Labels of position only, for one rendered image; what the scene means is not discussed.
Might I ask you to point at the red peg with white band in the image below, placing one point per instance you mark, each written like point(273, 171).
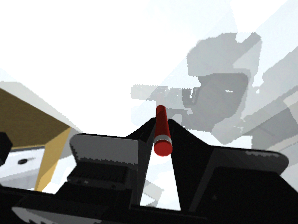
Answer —
point(162, 139)

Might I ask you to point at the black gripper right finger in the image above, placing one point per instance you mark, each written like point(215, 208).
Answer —
point(194, 162)

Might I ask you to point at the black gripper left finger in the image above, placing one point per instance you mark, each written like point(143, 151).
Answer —
point(132, 151)

